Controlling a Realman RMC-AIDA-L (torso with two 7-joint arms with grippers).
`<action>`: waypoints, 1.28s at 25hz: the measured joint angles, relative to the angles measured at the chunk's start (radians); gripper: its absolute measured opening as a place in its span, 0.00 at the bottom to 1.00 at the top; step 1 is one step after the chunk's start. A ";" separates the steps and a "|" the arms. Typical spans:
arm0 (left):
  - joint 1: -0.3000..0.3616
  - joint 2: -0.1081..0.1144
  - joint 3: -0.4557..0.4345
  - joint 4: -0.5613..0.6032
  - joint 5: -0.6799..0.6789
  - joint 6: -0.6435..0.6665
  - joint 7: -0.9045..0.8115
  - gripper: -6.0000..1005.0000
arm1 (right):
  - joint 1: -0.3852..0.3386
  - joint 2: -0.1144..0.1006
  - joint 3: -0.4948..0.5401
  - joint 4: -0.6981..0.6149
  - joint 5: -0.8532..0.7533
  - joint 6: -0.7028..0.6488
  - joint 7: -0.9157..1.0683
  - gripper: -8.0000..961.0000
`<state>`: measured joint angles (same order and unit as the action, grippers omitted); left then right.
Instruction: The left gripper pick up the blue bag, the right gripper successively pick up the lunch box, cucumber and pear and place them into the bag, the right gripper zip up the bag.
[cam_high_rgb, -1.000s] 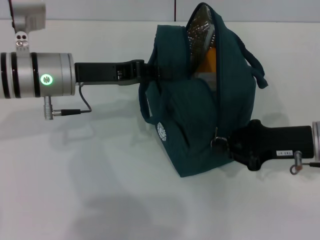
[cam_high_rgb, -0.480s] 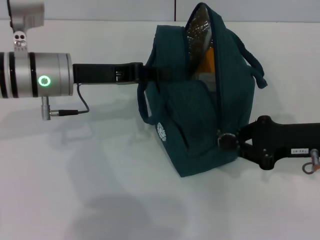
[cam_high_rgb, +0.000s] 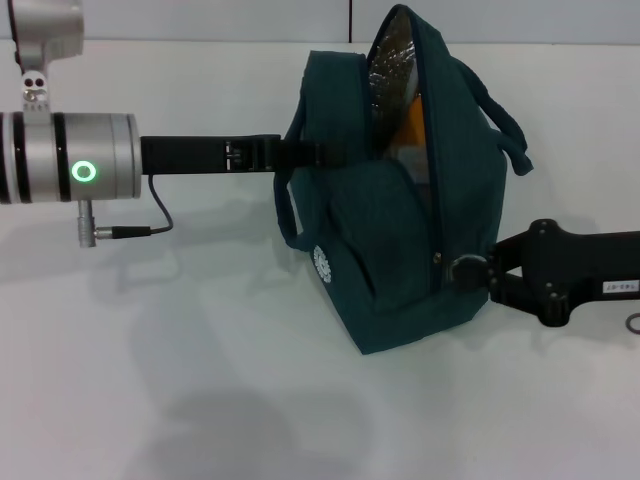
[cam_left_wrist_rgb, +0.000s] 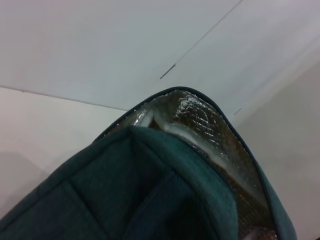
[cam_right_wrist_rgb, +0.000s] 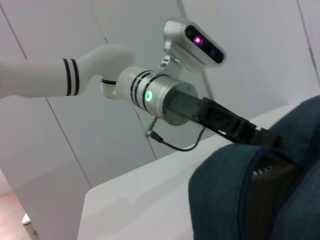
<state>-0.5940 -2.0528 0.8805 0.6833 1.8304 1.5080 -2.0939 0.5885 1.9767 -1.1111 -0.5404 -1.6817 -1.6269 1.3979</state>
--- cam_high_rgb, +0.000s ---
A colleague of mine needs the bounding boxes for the left arm cable with plug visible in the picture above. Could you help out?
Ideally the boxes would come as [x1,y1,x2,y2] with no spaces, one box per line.
[76,173,174,249]

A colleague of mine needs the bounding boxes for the dark blue fabric lunch bag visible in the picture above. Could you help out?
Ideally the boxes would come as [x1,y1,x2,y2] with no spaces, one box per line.
[272,3,534,356]

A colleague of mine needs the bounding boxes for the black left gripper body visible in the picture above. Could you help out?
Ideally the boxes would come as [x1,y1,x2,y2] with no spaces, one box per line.
[139,133,281,176]

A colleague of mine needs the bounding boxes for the orange pear with stem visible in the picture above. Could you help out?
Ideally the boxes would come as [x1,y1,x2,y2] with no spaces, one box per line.
[387,95,427,147]

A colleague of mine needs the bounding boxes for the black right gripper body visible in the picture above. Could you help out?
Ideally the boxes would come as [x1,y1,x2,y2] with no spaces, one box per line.
[487,218,640,329]

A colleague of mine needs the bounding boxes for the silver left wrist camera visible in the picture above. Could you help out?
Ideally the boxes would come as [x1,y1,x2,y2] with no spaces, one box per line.
[7,0,84,115]

